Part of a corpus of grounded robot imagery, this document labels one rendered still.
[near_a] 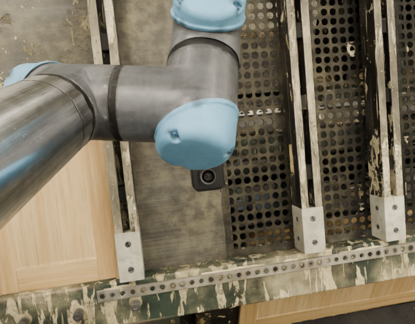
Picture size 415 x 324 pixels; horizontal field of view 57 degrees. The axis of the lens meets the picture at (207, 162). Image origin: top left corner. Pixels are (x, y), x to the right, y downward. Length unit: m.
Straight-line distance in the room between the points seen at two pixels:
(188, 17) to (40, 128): 0.19
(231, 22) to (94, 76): 0.14
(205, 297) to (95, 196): 0.39
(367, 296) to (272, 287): 0.77
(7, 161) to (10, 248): 0.86
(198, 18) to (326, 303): 1.48
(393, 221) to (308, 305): 0.64
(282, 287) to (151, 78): 0.86
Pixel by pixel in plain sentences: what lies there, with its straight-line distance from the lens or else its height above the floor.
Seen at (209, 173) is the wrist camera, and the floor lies 1.40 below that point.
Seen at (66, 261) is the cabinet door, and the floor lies 0.94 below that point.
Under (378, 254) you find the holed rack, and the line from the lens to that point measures 1.22.
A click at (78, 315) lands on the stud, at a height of 0.87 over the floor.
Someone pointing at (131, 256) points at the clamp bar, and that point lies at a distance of 1.00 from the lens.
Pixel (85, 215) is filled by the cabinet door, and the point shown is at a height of 1.04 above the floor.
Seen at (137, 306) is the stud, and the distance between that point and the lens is 1.04.
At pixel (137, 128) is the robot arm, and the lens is 0.36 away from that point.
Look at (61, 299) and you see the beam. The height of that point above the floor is 0.88.
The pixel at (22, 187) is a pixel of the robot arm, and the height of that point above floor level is 1.57.
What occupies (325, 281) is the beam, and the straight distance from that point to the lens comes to 1.17.
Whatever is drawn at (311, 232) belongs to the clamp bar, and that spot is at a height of 0.97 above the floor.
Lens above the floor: 1.72
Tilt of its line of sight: 35 degrees down
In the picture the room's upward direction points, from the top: straight up
